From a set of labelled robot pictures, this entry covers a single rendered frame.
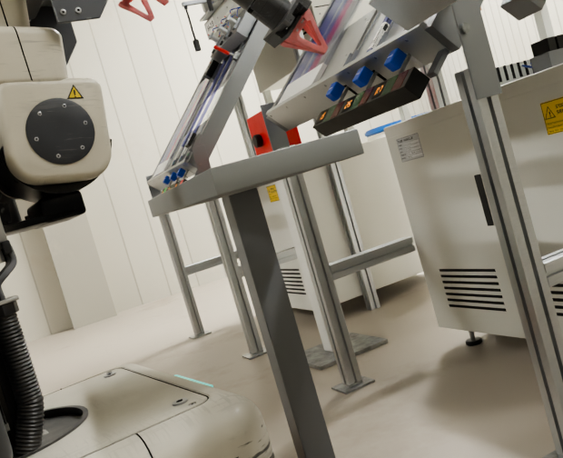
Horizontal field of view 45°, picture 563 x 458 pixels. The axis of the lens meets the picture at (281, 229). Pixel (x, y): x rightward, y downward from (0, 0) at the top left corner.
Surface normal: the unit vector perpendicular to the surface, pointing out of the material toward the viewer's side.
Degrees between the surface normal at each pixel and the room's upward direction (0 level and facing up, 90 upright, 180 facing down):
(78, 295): 90
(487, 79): 90
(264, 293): 90
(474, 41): 90
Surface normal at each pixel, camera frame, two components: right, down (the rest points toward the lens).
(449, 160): -0.88, 0.28
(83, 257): 0.33, -0.04
